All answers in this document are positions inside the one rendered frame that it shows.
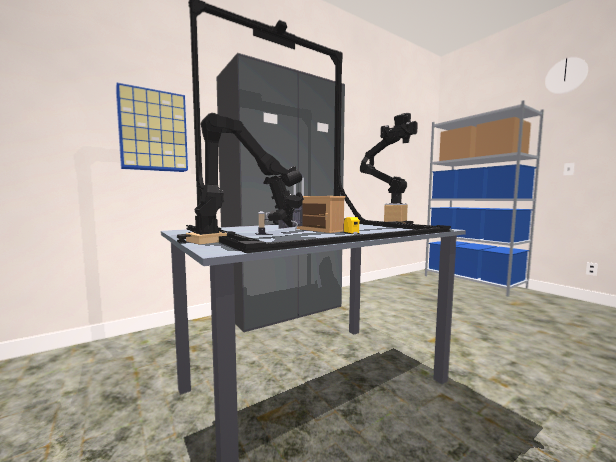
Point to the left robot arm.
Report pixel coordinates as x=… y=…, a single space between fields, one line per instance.
x=397 y=187

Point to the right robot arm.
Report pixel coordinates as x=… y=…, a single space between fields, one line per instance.
x=212 y=198

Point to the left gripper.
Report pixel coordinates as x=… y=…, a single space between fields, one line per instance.
x=399 y=130

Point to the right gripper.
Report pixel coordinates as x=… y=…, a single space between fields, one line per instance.
x=286 y=214

